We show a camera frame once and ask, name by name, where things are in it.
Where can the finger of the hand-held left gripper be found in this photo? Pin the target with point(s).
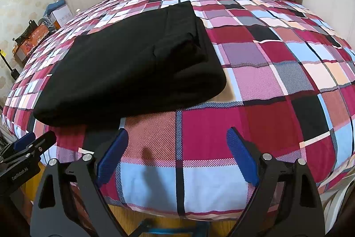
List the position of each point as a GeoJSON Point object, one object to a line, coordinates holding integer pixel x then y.
{"type": "Point", "coordinates": [25, 139]}
{"type": "Point", "coordinates": [41, 144]}

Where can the black stick tool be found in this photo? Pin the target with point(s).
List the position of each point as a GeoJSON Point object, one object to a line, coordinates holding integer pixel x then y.
{"type": "Point", "coordinates": [12, 71]}

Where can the orange cardboard box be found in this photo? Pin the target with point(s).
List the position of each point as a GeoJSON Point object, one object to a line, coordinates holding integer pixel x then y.
{"type": "Point", "coordinates": [33, 40]}

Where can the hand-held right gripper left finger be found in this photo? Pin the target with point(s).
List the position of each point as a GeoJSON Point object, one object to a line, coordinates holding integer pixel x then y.
{"type": "Point", "coordinates": [112, 159]}

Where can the plaid bed blanket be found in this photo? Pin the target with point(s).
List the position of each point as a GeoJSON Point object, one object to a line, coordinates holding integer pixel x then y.
{"type": "Point", "coordinates": [249, 73]}

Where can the white cardboard box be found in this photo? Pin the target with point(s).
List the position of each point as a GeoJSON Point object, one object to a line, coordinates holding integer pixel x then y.
{"type": "Point", "coordinates": [62, 16]}

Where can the black pants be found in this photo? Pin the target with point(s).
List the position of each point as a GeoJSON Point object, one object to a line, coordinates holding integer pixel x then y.
{"type": "Point", "coordinates": [124, 73]}

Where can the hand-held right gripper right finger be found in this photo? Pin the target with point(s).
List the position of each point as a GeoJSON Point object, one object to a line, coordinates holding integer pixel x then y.
{"type": "Point", "coordinates": [244, 156]}

